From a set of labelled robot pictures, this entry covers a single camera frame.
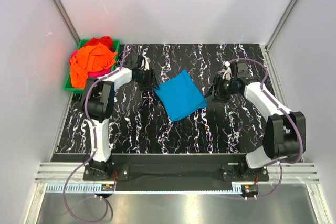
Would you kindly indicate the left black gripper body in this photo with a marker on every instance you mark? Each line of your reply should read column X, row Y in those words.
column 144, row 80

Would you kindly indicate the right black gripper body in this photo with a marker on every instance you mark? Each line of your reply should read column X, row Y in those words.
column 227, row 88

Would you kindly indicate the blue t shirt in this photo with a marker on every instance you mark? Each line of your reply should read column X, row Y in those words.
column 180, row 96

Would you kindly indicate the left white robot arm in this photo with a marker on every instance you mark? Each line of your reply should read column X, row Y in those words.
column 98, row 105

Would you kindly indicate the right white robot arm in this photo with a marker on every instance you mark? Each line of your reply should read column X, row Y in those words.
column 284, row 139

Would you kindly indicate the pink t shirt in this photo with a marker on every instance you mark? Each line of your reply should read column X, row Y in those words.
column 83, row 68

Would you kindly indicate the orange t shirt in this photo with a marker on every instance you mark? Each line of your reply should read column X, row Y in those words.
column 97, row 60

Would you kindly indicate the red t shirt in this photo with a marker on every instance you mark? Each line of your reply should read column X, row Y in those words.
column 105, row 40

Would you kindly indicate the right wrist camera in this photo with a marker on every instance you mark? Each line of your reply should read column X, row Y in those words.
column 235, row 70

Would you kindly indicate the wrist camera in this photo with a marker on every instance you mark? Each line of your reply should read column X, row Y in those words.
column 144, row 63
column 235, row 70

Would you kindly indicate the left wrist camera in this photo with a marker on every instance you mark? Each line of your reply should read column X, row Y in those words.
column 144, row 63

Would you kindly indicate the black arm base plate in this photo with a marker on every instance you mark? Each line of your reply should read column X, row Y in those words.
column 225, row 167

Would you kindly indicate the white slotted cable duct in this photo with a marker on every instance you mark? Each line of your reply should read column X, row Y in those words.
column 123, row 188

